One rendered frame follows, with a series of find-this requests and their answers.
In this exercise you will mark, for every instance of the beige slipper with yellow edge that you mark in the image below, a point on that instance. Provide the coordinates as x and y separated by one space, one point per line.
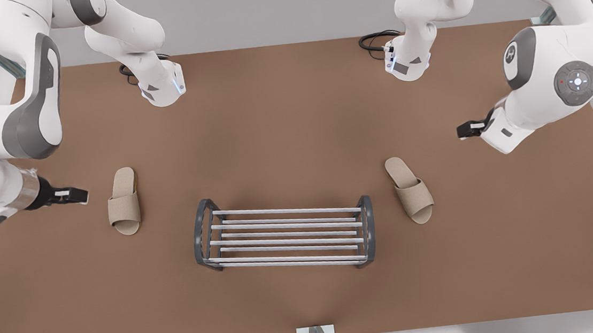
124 203

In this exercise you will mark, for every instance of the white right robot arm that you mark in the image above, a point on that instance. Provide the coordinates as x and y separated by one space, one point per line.
29 120

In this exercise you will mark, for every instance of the grey metal shoe rack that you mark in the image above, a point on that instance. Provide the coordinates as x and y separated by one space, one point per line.
283 233

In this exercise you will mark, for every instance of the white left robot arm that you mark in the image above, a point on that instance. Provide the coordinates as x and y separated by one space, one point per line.
550 58

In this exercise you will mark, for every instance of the plain beige slipper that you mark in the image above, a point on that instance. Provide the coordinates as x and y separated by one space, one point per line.
409 189

